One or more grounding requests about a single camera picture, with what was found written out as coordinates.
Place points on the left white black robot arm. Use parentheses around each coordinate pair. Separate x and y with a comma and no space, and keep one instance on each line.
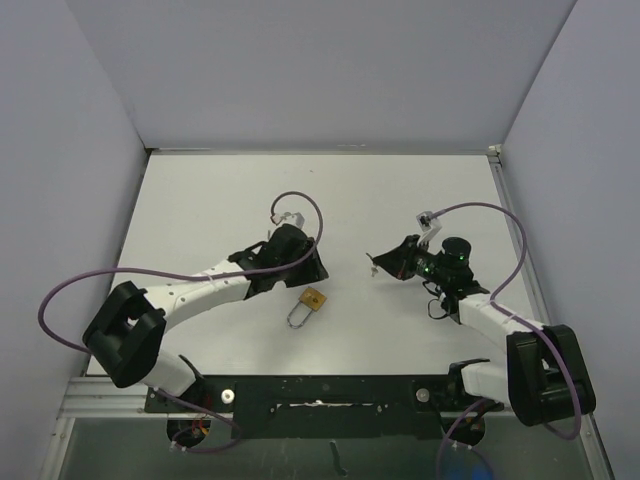
(126,335)

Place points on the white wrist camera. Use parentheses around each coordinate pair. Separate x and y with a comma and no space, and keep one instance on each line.
(430,226)
(288,218)

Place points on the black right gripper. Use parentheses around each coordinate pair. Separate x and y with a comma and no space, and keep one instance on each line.
(400,261)

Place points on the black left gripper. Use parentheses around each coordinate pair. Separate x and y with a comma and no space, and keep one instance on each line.
(312,271)

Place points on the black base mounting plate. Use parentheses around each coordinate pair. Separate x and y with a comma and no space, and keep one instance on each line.
(313,407)

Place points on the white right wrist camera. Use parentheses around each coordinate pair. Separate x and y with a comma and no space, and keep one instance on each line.
(430,226)

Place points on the large brass padlock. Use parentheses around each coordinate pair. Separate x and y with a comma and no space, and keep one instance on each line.
(309,302)

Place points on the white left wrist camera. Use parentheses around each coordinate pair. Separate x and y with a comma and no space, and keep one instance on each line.
(288,218)

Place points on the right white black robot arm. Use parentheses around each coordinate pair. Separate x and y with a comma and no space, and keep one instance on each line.
(543,378)

